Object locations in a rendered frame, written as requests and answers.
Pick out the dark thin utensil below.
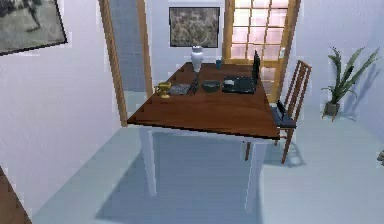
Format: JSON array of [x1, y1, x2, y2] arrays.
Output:
[[188, 73, 201, 96]]

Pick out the black framed grey picture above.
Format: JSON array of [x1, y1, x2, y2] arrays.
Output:
[[0, 0, 69, 57]]

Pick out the brown wooden table white legs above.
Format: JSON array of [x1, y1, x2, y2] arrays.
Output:
[[126, 61, 282, 212]]

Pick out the black framed brown picture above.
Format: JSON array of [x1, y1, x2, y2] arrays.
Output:
[[168, 6, 221, 49]]

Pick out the brown wooden furniture corner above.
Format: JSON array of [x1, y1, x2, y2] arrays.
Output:
[[0, 165, 33, 224]]

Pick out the yellow cup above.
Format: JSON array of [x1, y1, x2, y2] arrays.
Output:
[[154, 81, 173, 99]]

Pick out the open black laptop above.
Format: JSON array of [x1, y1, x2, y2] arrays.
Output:
[[221, 49, 261, 95]]

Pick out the brown wooden chair dark cushion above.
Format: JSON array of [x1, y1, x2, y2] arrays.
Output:
[[244, 59, 313, 165]]

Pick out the wooden framed glass pane door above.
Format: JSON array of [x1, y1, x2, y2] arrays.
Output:
[[221, 0, 302, 104]]

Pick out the dark grey bowl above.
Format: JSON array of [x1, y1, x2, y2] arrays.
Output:
[[201, 80, 222, 94]]

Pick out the wooden door frame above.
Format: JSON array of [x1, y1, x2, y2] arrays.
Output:
[[97, 0, 154, 128]]

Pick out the white ceramic vase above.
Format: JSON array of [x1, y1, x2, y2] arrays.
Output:
[[190, 45, 205, 73]]

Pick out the green potted house plant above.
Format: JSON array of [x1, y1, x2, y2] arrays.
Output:
[[320, 46, 381, 122]]

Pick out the small black object on chair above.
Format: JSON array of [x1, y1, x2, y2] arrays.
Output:
[[276, 99, 288, 121]]

